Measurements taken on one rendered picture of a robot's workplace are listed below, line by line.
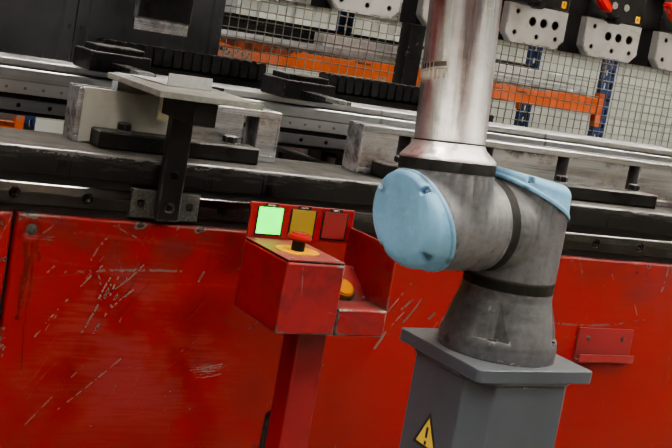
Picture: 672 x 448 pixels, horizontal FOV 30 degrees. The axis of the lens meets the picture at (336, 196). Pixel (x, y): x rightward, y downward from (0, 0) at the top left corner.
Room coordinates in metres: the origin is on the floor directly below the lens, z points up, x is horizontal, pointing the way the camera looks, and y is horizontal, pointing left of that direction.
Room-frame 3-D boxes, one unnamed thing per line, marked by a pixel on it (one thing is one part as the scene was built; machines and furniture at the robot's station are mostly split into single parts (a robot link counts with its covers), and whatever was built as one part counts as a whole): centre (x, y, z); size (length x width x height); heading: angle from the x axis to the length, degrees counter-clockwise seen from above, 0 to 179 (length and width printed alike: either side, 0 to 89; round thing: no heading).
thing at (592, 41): (2.70, -0.49, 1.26); 0.15 x 0.09 x 0.17; 119
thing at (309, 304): (2.02, 0.01, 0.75); 0.20 x 0.16 x 0.18; 120
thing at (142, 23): (2.23, 0.36, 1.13); 0.10 x 0.02 x 0.10; 119
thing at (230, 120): (2.25, 0.31, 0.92); 0.39 x 0.06 x 0.10; 119
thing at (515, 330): (1.57, -0.23, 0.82); 0.15 x 0.15 x 0.10
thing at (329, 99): (2.56, 0.08, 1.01); 0.26 x 0.12 x 0.05; 29
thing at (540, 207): (1.57, -0.23, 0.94); 0.13 x 0.12 x 0.14; 130
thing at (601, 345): (2.59, -0.62, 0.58); 0.15 x 0.02 x 0.07; 119
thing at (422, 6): (2.51, -0.15, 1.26); 0.15 x 0.09 x 0.17; 119
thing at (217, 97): (2.10, 0.28, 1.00); 0.26 x 0.18 x 0.01; 29
